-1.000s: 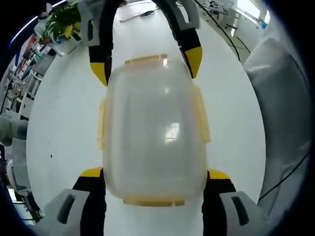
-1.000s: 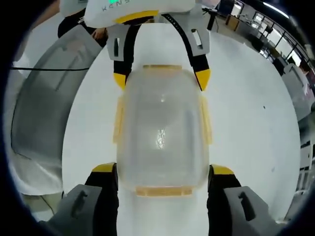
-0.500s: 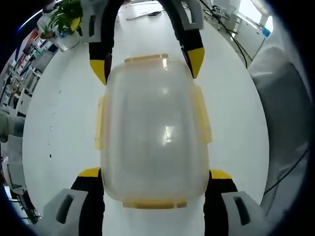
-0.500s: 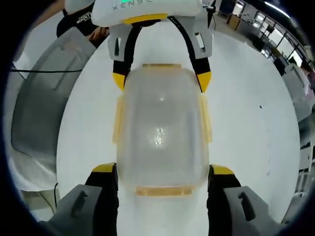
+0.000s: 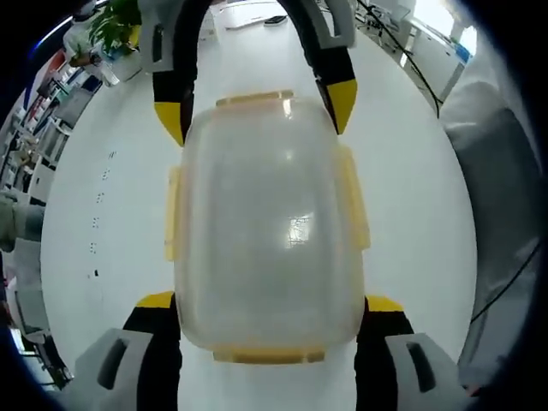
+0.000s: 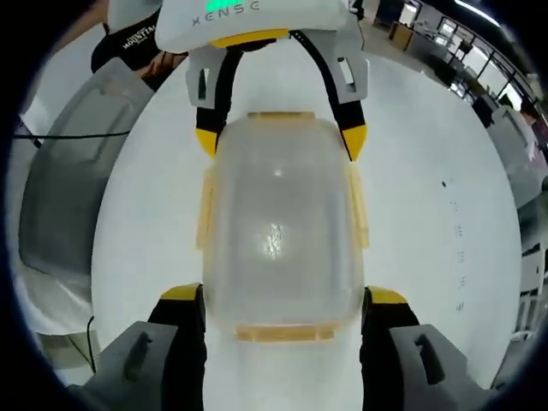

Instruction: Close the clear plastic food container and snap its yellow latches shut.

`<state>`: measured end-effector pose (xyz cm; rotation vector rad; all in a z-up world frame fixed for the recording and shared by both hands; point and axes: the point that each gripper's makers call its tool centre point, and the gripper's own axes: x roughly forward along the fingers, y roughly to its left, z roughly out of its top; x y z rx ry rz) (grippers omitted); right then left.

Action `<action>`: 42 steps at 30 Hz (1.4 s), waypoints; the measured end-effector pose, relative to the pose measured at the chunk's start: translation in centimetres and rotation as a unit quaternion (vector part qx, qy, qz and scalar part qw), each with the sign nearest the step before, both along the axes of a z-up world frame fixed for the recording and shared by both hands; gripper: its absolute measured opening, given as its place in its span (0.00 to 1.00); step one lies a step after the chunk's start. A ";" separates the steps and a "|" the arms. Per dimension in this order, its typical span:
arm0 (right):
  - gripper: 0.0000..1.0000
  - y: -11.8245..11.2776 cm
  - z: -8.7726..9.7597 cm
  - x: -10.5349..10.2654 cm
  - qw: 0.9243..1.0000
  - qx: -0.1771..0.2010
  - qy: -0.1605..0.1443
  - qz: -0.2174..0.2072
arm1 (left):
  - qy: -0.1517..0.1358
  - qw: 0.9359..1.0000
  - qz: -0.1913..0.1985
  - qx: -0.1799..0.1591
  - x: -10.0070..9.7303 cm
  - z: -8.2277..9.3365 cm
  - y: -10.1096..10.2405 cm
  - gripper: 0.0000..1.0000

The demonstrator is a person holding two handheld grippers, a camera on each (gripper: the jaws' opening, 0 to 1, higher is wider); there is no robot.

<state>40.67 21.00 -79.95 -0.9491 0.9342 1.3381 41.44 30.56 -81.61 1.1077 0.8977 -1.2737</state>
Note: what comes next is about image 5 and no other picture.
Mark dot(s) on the clear plastic container yellow buckles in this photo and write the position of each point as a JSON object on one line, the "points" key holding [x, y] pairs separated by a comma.
{"points": [[265, 214]]}

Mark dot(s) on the green potted plant white pot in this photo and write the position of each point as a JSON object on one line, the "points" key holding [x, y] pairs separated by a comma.
{"points": [[115, 25]]}

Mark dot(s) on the white paper sheet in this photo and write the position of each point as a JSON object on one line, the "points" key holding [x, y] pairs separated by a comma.
{"points": [[248, 23]]}

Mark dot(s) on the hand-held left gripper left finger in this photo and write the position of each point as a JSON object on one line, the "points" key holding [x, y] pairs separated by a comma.
{"points": [[145, 368]]}

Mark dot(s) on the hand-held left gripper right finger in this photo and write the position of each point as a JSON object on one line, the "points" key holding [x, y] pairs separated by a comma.
{"points": [[385, 368]]}

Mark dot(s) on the white side desk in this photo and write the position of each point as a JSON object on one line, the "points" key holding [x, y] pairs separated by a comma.
{"points": [[436, 55]]}

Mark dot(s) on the black phone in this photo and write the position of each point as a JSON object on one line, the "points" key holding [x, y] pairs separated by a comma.
{"points": [[275, 19]]}

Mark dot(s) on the person's own clothed body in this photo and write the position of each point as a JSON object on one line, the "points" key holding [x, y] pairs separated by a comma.
{"points": [[492, 171]]}

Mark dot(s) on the white storage shelving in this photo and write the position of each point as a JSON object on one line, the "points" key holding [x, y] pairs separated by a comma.
{"points": [[47, 124]]}

